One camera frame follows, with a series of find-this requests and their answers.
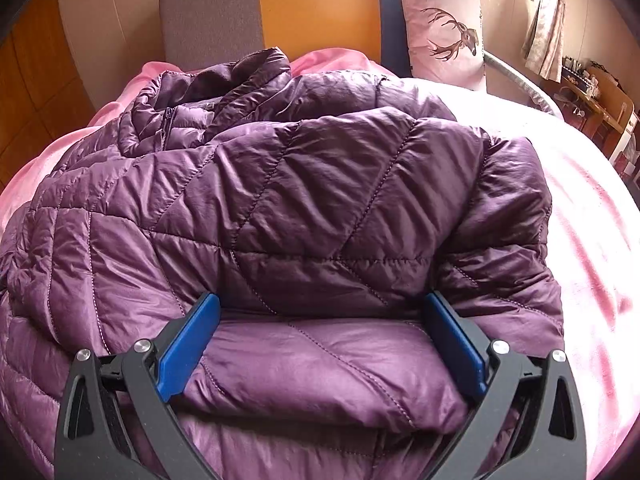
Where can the purple quilted down jacket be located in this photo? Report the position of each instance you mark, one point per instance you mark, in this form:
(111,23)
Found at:
(275,259)

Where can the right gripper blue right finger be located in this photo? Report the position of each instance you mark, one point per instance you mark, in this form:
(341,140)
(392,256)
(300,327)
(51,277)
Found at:
(460,344)

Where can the cluttered wooden desk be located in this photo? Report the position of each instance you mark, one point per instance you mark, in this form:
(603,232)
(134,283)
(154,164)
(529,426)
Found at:
(593,102)

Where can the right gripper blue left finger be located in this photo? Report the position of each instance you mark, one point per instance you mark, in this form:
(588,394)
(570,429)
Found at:
(181,344)

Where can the grey curved bed rail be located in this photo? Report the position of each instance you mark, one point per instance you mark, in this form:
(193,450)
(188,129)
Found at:
(540,98)

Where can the right pink curtain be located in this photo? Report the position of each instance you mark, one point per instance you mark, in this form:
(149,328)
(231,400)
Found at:
(543,47)

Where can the grey yellow blue headboard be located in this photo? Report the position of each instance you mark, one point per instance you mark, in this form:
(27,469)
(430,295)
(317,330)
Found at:
(199,33)

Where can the wooden wardrobe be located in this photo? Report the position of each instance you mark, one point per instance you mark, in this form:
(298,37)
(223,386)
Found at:
(42,95)

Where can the pink dotted bed cover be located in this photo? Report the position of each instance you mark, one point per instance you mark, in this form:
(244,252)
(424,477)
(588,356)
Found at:
(590,239)

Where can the pink deer print pillow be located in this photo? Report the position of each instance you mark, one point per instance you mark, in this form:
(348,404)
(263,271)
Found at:
(445,41)

